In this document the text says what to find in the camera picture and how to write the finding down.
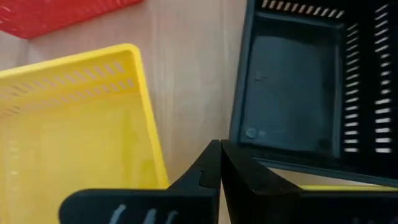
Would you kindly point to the red slotted plastic basket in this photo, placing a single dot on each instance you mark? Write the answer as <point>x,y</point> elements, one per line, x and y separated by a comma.
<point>46,15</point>

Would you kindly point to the black slotted plastic basket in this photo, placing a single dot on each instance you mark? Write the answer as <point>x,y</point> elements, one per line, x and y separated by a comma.
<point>289,93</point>

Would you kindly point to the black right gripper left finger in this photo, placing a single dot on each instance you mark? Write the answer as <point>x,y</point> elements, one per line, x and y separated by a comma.
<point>155,205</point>

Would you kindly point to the yellow slotted plastic basket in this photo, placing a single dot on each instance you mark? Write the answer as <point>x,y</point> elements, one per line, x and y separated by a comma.
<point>348,187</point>
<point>77,140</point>

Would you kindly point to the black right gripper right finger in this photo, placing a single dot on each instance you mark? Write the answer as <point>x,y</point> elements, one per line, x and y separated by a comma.
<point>280,205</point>

